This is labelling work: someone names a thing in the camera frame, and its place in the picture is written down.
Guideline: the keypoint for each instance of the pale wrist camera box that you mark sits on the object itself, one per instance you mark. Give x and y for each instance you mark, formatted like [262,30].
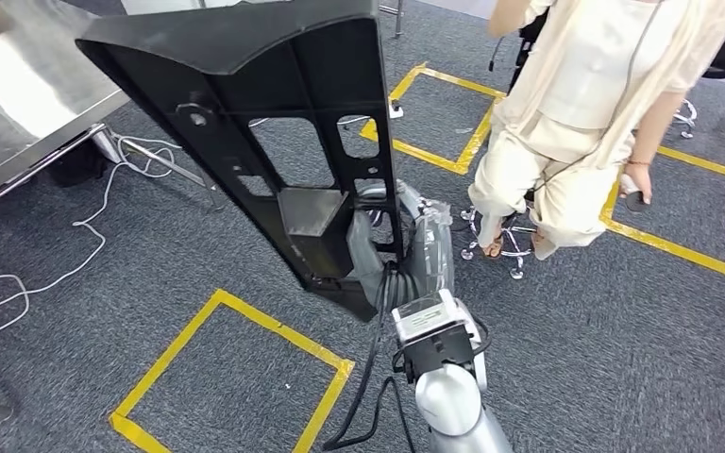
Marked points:
[425,316]

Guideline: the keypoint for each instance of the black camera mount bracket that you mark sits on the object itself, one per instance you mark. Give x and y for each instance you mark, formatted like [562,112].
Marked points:
[437,353]

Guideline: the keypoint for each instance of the person's right forearm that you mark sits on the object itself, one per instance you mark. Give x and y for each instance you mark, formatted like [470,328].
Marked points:
[506,15]

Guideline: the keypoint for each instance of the person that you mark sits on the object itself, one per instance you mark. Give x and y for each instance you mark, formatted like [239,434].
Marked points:
[587,75]

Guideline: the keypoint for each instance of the person's left forearm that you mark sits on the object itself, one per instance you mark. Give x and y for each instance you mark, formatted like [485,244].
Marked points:
[653,131]

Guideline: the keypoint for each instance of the chrome chair base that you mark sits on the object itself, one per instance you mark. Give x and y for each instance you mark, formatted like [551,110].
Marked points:
[687,119]

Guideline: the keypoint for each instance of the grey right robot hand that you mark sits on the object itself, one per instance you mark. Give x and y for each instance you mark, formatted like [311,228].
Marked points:
[434,250]

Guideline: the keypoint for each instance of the long black plastic part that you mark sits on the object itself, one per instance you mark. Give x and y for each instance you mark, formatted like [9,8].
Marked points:
[150,75]

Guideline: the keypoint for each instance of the white power strip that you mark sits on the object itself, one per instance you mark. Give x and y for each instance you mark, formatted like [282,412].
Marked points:
[395,111]

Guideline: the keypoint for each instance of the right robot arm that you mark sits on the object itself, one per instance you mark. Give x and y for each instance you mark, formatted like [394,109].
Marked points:
[450,400]

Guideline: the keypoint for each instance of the person's left hand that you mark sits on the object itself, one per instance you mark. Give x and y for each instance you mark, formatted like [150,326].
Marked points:
[636,178]

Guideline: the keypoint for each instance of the chrome stool base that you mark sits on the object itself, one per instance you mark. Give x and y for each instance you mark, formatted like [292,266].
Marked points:
[511,236]

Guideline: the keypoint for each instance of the stainless steel workbench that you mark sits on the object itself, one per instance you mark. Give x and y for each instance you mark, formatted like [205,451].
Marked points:
[25,94]
[398,19]

